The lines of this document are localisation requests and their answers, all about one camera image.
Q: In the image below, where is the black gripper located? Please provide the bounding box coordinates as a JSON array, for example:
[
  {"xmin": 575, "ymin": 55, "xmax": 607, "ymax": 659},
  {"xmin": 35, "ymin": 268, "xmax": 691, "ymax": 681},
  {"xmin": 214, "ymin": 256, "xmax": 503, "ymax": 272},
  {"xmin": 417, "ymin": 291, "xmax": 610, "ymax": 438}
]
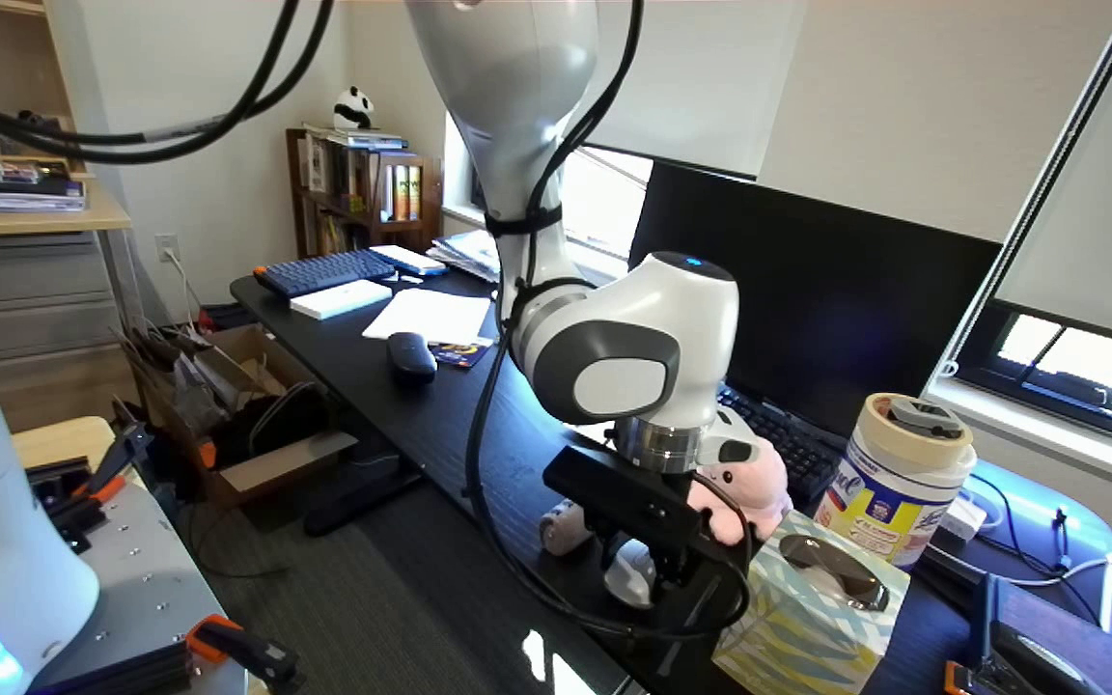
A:
[{"xmin": 637, "ymin": 506, "xmax": 758, "ymax": 643}]

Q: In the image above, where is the coloured patterned tissue box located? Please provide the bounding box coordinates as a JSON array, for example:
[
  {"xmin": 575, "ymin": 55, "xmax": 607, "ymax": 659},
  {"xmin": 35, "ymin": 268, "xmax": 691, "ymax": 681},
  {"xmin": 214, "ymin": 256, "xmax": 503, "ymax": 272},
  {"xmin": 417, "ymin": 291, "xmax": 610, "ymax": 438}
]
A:
[{"xmin": 710, "ymin": 510, "xmax": 915, "ymax": 695}]

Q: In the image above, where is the cardboard box with tools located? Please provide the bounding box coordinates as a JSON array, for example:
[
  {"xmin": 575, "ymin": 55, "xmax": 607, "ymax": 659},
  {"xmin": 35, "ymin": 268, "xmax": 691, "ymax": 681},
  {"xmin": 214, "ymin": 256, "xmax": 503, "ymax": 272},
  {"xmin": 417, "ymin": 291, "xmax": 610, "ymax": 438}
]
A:
[{"xmin": 122, "ymin": 322, "xmax": 359, "ymax": 506}]

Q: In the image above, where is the small grey cylinder speaker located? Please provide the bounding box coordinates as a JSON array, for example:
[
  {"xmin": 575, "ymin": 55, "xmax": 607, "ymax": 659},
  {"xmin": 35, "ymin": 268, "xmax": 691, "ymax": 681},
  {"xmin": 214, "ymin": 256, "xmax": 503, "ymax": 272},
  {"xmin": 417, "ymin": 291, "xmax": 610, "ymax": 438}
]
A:
[{"xmin": 602, "ymin": 538, "xmax": 659, "ymax": 611}]

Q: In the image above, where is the pink octopus plush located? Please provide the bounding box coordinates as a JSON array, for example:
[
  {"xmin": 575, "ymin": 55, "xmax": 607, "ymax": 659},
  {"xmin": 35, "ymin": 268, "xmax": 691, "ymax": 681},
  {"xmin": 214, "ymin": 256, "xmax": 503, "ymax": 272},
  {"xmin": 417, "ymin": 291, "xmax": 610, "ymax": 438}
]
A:
[{"xmin": 685, "ymin": 438, "xmax": 794, "ymax": 550}]

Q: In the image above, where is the white wipes canister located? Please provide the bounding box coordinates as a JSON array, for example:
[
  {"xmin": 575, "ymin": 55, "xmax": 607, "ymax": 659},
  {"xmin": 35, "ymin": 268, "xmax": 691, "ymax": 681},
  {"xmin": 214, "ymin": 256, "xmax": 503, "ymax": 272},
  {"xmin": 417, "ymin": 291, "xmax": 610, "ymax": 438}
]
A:
[{"xmin": 813, "ymin": 390, "xmax": 979, "ymax": 573}]

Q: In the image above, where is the black computer monitor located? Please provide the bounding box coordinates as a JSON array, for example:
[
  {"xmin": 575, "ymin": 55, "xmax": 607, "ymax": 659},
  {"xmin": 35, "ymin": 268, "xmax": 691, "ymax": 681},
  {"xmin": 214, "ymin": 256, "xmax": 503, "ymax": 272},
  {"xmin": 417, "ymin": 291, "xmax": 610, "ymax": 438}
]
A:
[{"xmin": 629, "ymin": 154, "xmax": 1005, "ymax": 448}]

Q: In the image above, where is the small colourful card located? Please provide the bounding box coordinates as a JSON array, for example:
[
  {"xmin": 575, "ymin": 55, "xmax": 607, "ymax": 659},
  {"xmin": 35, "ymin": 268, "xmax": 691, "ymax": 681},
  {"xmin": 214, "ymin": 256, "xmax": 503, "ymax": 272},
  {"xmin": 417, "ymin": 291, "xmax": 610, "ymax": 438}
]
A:
[{"xmin": 434, "ymin": 336, "xmax": 493, "ymax": 376}]

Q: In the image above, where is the white paper booklet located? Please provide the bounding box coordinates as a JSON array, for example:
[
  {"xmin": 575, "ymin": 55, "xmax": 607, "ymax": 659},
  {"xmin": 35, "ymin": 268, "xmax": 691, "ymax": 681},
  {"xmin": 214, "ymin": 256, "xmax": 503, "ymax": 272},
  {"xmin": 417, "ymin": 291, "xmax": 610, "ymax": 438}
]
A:
[{"xmin": 359, "ymin": 287, "xmax": 497, "ymax": 349}]

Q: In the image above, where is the pile of loose papers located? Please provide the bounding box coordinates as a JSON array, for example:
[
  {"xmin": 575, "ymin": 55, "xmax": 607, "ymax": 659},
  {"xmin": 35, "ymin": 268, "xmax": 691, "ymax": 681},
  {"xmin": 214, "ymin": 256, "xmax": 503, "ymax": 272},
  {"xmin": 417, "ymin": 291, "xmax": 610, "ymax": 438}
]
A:
[{"xmin": 426, "ymin": 228, "xmax": 510, "ymax": 287}]

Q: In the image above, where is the small white booklet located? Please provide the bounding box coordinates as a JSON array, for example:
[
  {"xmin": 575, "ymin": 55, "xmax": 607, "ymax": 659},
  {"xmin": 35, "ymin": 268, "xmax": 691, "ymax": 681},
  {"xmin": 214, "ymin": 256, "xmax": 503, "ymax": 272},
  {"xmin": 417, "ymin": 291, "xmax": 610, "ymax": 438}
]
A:
[{"xmin": 365, "ymin": 245, "xmax": 453, "ymax": 282}]

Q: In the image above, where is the orange black clamp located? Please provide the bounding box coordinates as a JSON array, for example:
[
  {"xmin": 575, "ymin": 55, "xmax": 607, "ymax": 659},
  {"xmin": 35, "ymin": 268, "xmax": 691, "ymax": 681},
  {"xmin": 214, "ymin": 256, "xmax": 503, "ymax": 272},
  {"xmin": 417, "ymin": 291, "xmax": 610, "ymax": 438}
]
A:
[
  {"xmin": 31, "ymin": 421, "xmax": 153, "ymax": 543},
  {"xmin": 185, "ymin": 614, "xmax": 304, "ymax": 687}
]

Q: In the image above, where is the flat white book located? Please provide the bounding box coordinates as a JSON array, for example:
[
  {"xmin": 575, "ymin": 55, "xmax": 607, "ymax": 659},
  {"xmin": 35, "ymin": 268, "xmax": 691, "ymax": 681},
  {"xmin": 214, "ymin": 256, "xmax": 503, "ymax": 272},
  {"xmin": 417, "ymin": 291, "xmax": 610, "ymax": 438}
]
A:
[{"xmin": 287, "ymin": 279, "xmax": 398, "ymax": 326}]

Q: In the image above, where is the blue notebook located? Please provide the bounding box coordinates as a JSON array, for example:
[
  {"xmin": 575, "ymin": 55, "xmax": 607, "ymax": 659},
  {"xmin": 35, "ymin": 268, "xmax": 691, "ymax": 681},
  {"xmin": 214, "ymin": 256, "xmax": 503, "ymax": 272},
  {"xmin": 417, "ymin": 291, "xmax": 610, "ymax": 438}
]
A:
[{"xmin": 255, "ymin": 246, "xmax": 401, "ymax": 305}]

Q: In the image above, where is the white roller blind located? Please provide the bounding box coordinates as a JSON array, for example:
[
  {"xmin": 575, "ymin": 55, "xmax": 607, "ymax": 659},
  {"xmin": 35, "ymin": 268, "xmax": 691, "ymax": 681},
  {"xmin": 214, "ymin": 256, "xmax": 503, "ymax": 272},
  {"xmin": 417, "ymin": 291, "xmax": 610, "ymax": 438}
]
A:
[
  {"xmin": 992, "ymin": 0, "xmax": 1112, "ymax": 355},
  {"xmin": 579, "ymin": 0, "xmax": 812, "ymax": 180}
]

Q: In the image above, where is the dark wooden bookshelf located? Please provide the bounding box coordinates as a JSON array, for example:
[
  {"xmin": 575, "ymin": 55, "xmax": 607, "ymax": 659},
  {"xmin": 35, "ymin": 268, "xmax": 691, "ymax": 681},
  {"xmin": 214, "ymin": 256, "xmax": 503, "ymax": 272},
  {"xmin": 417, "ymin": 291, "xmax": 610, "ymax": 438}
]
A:
[{"xmin": 281, "ymin": 124, "xmax": 447, "ymax": 261}]

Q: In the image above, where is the metal robot mounting table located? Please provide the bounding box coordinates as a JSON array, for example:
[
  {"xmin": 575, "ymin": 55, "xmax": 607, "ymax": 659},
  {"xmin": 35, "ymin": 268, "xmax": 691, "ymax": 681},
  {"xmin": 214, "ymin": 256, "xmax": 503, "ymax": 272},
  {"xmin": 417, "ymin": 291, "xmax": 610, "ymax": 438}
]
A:
[{"xmin": 26, "ymin": 458, "xmax": 244, "ymax": 695}]

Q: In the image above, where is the panda plush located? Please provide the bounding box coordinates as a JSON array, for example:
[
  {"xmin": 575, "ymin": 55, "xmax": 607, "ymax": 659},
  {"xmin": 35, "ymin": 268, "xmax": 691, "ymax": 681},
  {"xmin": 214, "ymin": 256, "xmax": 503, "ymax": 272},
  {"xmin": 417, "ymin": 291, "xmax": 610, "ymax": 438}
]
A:
[{"xmin": 329, "ymin": 85, "xmax": 377, "ymax": 135}]

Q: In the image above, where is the light wooden board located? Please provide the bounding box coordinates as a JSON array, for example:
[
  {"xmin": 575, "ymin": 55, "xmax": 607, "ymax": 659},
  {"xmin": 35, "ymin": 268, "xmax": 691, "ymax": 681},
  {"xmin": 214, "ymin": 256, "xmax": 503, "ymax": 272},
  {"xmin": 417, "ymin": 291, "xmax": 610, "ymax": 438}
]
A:
[{"xmin": 6, "ymin": 412, "xmax": 118, "ymax": 474}]

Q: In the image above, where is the grey drawer cabinet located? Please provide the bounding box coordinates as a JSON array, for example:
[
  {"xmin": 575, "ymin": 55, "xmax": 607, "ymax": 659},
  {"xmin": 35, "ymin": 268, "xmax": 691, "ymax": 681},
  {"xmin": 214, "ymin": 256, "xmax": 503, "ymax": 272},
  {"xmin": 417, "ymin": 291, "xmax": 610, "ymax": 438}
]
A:
[{"xmin": 0, "ymin": 228, "xmax": 147, "ymax": 438}]

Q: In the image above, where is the light wooden shelf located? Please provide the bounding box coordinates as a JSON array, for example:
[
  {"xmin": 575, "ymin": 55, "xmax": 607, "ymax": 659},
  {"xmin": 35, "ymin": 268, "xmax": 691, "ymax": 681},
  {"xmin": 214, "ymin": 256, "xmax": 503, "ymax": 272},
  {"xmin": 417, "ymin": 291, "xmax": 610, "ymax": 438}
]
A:
[{"xmin": 0, "ymin": 0, "xmax": 135, "ymax": 245}]

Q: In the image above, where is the stack of books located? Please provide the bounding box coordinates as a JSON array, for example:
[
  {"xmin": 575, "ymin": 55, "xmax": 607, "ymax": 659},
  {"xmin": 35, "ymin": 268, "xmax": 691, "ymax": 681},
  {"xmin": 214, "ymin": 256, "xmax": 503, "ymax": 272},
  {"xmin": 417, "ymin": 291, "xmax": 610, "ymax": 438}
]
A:
[{"xmin": 0, "ymin": 161, "xmax": 89, "ymax": 215}]

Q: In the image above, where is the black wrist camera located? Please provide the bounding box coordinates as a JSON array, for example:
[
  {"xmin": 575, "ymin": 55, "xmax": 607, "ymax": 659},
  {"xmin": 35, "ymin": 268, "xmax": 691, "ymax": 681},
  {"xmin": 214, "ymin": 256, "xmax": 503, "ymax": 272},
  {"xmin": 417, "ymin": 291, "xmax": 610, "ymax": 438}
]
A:
[{"xmin": 540, "ymin": 438, "xmax": 714, "ymax": 552}]

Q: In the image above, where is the window with dark frame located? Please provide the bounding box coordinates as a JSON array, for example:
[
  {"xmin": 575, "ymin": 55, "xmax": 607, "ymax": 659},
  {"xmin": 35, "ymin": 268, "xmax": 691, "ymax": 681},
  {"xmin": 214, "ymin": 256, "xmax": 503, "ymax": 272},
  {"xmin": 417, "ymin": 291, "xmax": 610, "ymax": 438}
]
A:
[
  {"xmin": 560, "ymin": 143, "xmax": 658, "ymax": 282},
  {"xmin": 925, "ymin": 301, "xmax": 1112, "ymax": 497}
]

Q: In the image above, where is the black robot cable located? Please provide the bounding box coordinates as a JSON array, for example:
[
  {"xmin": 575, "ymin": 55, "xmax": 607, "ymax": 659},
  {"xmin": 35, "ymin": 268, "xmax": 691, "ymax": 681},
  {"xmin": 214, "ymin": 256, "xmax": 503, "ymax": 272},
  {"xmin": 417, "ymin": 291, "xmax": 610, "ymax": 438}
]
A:
[{"xmin": 0, "ymin": 0, "xmax": 758, "ymax": 647}]

